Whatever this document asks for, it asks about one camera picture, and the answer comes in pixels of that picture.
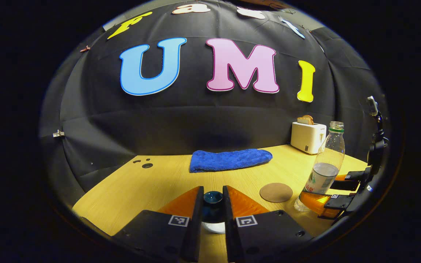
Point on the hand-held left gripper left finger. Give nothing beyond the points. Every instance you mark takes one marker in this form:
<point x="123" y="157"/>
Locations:
<point x="196" y="219"/>

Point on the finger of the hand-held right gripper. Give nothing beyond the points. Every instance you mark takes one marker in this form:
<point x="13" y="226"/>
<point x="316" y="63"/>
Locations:
<point x="342" y="204"/>
<point x="353" y="179"/>

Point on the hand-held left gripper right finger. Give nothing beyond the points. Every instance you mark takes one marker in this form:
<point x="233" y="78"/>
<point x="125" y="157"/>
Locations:
<point x="229" y="219"/>

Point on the white teacup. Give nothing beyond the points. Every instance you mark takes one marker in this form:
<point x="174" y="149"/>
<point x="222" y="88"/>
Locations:
<point x="214" y="228"/>

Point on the dark blue teacup lid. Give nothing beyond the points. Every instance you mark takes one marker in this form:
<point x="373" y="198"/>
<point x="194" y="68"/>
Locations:
<point x="212" y="200"/>

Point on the clear plastic water bottle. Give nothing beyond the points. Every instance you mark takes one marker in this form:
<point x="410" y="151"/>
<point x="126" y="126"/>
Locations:
<point x="323" y="168"/>

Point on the round brown coaster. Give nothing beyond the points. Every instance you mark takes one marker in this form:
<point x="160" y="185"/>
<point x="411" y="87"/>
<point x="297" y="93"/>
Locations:
<point x="276" y="192"/>

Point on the blue towel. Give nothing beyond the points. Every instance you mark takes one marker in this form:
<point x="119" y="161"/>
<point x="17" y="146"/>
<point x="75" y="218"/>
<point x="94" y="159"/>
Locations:
<point x="228" y="160"/>

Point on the cream toaster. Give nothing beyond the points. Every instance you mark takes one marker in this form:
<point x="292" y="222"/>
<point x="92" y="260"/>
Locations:
<point x="307" y="138"/>

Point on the bread slice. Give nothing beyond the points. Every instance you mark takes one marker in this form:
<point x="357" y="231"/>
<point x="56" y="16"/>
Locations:
<point x="306" y="119"/>

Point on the black backdrop cloth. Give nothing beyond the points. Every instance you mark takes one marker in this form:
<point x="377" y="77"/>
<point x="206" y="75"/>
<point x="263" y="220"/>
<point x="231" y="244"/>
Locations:
<point x="196" y="117"/>

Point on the white clip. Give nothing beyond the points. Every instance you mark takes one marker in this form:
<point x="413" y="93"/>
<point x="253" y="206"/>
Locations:
<point x="58" y="134"/>

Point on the reddish clip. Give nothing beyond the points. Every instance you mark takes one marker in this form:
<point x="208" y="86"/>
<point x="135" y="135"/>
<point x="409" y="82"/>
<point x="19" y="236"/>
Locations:
<point x="85" y="48"/>

